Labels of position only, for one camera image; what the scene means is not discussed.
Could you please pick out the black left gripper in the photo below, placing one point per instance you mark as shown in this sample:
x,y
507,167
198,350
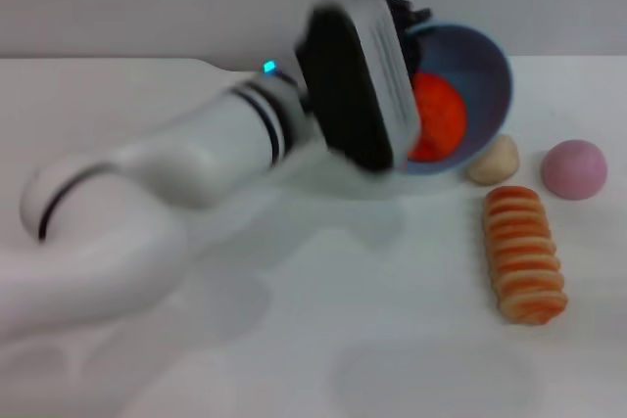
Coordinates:
x,y
409,21

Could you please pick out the blue bowl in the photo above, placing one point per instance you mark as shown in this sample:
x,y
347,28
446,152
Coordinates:
x,y
485,90

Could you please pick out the orange toy fruit with stem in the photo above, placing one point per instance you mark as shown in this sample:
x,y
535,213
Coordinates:
x,y
441,119

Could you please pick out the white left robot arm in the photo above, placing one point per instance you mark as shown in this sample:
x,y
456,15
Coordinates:
x,y
147,183

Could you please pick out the beige round bun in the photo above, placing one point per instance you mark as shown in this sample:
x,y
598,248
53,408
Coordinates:
x,y
499,163

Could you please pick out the pink round bun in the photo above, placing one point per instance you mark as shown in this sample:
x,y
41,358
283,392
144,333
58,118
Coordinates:
x,y
574,171

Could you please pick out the orange striped bread roll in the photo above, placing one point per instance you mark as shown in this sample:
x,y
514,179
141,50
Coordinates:
x,y
521,256

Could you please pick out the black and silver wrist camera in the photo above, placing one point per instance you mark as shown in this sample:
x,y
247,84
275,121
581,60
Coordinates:
x,y
352,95

